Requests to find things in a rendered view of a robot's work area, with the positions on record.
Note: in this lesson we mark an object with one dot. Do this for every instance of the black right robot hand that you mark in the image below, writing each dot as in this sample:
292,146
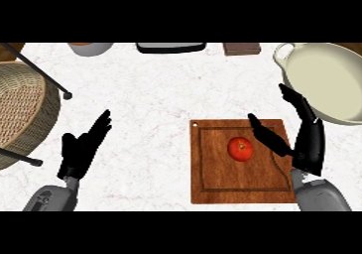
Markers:
308,142

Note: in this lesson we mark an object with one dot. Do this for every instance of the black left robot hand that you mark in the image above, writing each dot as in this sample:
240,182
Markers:
81,149

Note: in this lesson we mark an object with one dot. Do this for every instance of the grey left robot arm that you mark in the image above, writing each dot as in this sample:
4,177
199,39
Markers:
51,196

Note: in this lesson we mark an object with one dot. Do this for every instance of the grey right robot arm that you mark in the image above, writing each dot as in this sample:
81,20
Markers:
319,193

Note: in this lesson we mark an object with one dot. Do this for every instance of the red tomato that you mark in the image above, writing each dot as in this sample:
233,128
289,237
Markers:
240,149

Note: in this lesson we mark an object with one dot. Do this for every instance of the cream white pot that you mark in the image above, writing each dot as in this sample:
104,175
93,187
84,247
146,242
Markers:
330,79

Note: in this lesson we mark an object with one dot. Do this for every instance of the brown wooden cutting board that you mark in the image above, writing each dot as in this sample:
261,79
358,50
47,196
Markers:
223,175

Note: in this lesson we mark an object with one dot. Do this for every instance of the black metal rod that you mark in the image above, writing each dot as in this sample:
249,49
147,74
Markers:
40,71
16,156

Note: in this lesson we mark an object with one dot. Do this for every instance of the wicker basket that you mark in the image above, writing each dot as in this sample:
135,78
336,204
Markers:
17,109

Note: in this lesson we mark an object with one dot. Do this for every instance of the grey bowl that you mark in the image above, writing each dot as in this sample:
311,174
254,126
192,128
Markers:
91,48

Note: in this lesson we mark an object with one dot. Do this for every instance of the brown wooden block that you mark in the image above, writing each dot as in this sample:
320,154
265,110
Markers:
242,48

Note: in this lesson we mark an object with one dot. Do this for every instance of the black flat appliance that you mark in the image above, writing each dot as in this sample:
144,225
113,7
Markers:
171,47

